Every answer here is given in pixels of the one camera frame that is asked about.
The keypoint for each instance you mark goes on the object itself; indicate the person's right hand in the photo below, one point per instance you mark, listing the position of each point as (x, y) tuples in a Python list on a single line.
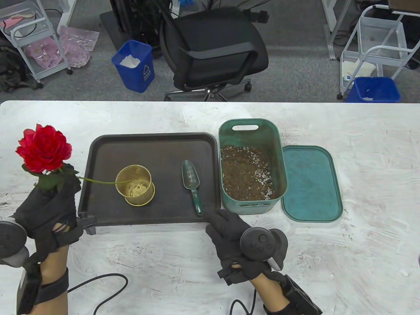
[(226, 229)]

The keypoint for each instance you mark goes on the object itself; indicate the person's left hand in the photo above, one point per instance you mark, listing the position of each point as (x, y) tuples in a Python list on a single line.
[(49, 213)]

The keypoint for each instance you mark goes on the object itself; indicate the brown potting mix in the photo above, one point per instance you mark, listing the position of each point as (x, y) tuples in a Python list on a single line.
[(242, 177)]

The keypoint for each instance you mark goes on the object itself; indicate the green garden trowel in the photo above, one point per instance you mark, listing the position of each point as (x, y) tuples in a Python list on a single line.
[(190, 177)]

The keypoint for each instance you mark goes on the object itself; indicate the red artificial rose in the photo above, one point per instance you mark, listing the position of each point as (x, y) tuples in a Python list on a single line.
[(44, 147)]

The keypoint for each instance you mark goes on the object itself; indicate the teal plastic lid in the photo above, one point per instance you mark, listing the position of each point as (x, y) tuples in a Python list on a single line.
[(311, 183)]

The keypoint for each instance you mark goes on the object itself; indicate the potting mix grains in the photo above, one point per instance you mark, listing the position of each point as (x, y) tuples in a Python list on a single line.
[(284, 139)]

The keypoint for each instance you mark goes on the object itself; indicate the person's left forearm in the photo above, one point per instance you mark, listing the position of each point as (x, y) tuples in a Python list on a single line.
[(52, 262)]

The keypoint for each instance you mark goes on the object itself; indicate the grey and white hand controller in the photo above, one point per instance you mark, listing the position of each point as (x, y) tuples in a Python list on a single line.
[(259, 244)]

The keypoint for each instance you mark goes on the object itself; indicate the teal plastic storage box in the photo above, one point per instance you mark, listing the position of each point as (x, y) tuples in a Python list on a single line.
[(246, 139)]

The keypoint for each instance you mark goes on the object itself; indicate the gold ribbed flower pot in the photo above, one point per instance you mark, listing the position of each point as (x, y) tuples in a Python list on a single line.
[(137, 187)]

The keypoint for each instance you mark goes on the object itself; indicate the brown plastic tray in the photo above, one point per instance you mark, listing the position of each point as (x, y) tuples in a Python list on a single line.
[(164, 154)]

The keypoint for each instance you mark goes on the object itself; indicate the dark fabric bag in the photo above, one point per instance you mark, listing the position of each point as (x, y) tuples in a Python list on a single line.
[(13, 69)]

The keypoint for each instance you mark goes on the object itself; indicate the pink plastic bag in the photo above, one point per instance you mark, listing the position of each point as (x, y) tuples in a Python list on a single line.
[(46, 54), (77, 42)]

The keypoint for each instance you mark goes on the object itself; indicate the blue bin with white symbol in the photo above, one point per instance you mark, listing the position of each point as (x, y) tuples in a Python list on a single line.
[(134, 78)]

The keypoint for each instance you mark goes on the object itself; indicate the crumpled white paper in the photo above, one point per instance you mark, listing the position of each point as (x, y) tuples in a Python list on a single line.
[(129, 61)]

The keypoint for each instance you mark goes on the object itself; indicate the black office chair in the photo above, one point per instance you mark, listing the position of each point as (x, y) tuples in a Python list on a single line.
[(213, 39)]

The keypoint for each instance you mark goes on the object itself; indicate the white desk leg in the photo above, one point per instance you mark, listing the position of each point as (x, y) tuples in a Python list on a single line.
[(333, 29), (69, 13)]

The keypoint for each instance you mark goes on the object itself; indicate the plain blue bin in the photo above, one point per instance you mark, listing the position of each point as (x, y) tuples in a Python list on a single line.
[(377, 88)]

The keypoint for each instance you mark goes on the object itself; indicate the white box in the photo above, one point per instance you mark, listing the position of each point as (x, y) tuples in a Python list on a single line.
[(359, 70)]

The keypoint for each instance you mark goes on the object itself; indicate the black computer tower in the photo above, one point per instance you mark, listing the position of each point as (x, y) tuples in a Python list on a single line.
[(137, 19)]

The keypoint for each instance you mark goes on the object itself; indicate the white mesh rolling cart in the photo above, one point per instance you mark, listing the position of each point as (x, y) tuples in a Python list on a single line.
[(402, 36)]

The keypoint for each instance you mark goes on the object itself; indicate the brown cardboard box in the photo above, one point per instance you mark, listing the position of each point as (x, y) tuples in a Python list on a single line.
[(403, 5)]

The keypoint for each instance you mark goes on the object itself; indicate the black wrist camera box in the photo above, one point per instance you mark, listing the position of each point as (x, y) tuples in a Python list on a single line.
[(28, 288)]

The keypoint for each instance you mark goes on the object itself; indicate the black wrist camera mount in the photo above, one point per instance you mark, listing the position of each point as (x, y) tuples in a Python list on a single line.
[(302, 298)]

